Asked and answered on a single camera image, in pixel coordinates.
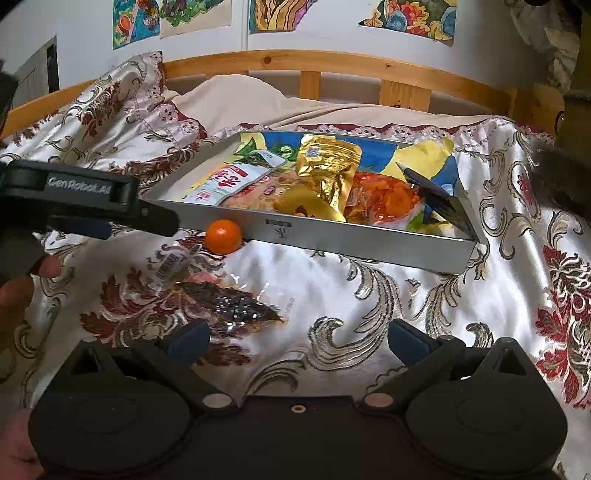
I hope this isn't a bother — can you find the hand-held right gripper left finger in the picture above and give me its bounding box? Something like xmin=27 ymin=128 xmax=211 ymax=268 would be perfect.
xmin=60 ymin=318 xmax=236 ymax=413

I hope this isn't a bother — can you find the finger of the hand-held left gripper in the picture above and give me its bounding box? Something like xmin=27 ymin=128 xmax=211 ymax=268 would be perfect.
xmin=46 ymin=215 xmax=112 ymax=241
xmin=134 ymin=200 xmax=180 ymax=237

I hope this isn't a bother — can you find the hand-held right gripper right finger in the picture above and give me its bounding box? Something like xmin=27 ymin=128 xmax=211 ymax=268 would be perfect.
xmin=360 ymin=318 xmax=533 ymax=412

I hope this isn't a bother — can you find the dark dried fish packet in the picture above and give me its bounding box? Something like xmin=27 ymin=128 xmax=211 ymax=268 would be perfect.
xmin=148 ymin=249 xmax=296 ymax=340

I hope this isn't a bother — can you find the small orange fruit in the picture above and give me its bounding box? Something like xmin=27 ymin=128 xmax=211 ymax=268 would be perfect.
xmin=205 ymin=219 xmax=243 ymax=256

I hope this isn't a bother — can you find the mixed nuts packet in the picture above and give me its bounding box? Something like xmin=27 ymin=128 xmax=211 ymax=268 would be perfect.
xmin=219 ymin=168 xmax=301 ymax=211

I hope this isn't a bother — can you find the green vegetable snack packet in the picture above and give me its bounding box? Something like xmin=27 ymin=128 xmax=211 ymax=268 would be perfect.
xmin=238 ymin=148 xmax=288 ymax=169

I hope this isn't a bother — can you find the silver metal tray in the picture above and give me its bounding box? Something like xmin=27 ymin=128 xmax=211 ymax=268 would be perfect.
xmin=139 ymin=130 xmax=481 ymax=276

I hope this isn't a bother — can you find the orange-red spicy snack packet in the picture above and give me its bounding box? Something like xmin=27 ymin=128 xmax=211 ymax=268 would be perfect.
xmin=344 ymin=173 xmax=428 ymax=230

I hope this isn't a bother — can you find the blue white pen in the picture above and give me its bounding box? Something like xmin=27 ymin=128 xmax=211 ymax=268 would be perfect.
xmin=396 ymin=161 xmax=437 ymax=191

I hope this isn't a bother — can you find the gold foil snack packet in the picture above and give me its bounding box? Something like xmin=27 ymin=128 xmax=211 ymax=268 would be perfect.
xmin=295 ymin=134 xmax=363 ymax=222

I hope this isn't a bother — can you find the person's left forearm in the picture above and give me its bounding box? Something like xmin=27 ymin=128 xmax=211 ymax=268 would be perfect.
xmin=0 ymin=406 xmax=44 ymax=480

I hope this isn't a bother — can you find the person's left hand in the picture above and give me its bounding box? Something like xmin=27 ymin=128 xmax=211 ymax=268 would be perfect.
xmin=0 ymin=256 xmax=61 ymax=340

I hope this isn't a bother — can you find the beige biscuit packet red print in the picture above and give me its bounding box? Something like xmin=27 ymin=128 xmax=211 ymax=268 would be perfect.
xmin=182 ymin=161 xmax=273 ymax=206

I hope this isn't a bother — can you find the grey cabinet door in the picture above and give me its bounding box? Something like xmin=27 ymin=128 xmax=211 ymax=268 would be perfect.
xmin=14 ymin=34 xmax=61 ymax=109

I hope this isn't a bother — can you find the beige bed sheet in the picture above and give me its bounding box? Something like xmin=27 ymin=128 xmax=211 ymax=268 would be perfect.
xmin=161 ymin=74 xmax=513 ymax=134

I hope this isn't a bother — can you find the patterned hanging cloth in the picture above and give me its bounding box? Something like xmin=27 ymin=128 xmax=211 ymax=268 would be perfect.
xmin=508 ymin=0 xmax=591 ymax=88

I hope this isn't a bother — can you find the blue red figures wall poster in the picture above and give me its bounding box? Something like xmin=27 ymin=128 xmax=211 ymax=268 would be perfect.
xmin=112 ymin=0 xmax=162 ymax=51

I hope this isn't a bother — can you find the green brown wall poster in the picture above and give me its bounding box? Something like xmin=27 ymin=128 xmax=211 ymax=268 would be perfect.
xmin=159 ymin=0 xmax=232 ymax=38

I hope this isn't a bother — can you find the dark furry post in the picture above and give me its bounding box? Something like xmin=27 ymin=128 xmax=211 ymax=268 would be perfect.
xmin=529 ymin=90 xmax=591 ymax=213

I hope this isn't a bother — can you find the wooden bed frame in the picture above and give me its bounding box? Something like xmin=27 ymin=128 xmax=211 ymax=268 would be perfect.
xmin=0 ymin=50 xmax=573 ymax=139

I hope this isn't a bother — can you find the yellow brown swirl wall poster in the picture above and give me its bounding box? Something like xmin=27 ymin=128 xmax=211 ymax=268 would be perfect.
xmin=248 ymin=0 xmax=324 ymax=34

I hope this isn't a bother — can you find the blue orange shapes wall poster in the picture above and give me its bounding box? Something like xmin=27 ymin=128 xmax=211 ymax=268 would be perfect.
xmin=358 ymin=0 xmax=458 ymax=46

